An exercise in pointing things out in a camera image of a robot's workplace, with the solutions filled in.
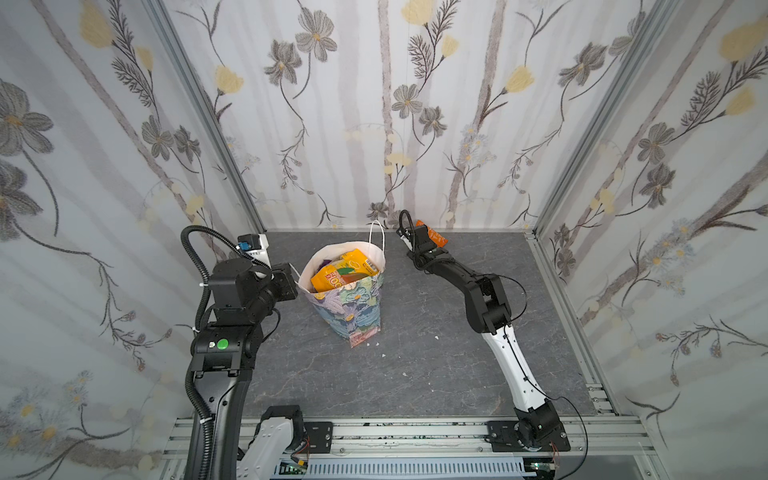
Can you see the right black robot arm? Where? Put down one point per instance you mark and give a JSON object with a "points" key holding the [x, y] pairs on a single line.
{"points": [[488, 312]]}

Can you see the white paper bag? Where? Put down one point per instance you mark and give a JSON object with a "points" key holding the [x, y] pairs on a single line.
{"points": [[352, 311]]}

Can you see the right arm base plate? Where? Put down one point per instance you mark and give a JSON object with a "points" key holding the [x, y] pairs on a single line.
{"points": [[523, 436]]}

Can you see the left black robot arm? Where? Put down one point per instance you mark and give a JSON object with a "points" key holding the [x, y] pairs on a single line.
{"points": [[240, 289]]}

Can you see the white slotted cable duct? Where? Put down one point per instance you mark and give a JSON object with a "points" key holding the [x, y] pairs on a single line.
{"points": [[407, 468]]}

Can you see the small orange snack packet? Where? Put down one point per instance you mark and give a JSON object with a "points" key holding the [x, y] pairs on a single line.
{"points": [[434, 236]]}

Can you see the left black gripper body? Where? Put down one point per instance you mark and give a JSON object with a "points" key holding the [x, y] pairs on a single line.
{"points": [[267, 293]]}

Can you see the yellow snack bag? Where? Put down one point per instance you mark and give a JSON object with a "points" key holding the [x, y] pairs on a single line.
{"points": [[350, 267]]}

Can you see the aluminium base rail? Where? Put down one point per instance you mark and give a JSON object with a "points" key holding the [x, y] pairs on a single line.
{"points": [[607, 445]]}

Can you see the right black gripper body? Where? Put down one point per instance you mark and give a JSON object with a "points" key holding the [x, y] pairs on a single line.
{"points": [[420, 243]]}

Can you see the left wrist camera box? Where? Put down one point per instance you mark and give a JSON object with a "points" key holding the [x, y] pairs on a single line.
{"points": [[254, 246]]}

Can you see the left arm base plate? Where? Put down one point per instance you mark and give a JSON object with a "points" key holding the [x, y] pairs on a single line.
{"points": [[318, 438]]}

